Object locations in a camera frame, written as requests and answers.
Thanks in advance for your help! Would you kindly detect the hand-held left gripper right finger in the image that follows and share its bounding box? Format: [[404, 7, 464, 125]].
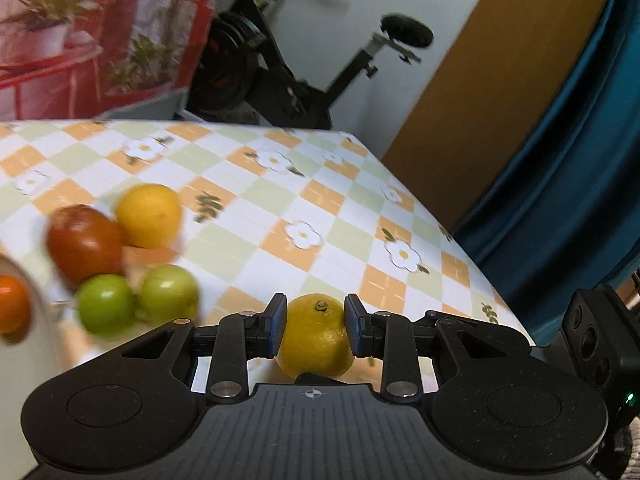
[[344, 294, 531, 403]]

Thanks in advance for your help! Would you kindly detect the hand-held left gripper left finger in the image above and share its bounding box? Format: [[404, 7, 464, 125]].
[[120, 292, 289, 406]]

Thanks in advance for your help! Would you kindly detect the yellow lemon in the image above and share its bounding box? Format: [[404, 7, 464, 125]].
[[276, 293, 357, 381], [116, 184, 183, 250]]

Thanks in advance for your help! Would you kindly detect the red apple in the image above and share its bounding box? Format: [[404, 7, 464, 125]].
[[46, 205, 126, 286]]

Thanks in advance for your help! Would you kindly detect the checkered floral tablecloth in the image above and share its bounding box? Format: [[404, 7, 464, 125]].
[[0, 119, 532, 480]]

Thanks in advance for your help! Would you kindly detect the small green apple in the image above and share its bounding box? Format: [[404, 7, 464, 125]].
[[136, 264, 201, 326], [76, 274, 138, 336]]

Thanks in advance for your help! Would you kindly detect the teal curtain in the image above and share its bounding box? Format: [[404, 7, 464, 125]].
[[452, 0, 640, 341]]

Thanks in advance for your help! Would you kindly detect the black exercise bike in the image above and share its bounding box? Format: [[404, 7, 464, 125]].
[[187, 0, 435, 131]]

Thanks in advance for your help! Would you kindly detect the orange tangerine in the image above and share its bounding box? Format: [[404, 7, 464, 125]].
[[0, 275, 31, 336]]

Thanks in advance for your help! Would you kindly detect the brown wooden door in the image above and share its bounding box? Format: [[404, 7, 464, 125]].
[[382, 0, 618, 231]]

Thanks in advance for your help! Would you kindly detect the pink printed backdrop cloth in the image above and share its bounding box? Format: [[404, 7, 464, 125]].
[[0, 0, 233, 123]]

